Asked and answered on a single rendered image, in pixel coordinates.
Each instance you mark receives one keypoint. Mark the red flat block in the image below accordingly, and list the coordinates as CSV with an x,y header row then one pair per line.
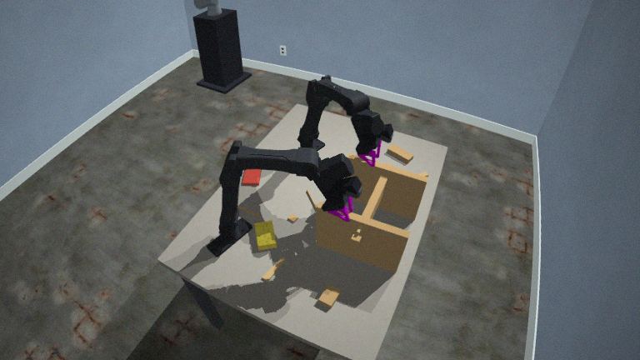
x,y
251,177

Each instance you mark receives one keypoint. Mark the yellow block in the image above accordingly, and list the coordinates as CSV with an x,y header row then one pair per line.
x,y
265,235

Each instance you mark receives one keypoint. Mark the tan wooden board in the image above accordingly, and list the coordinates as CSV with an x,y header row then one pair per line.
x,y
382,244
404,190

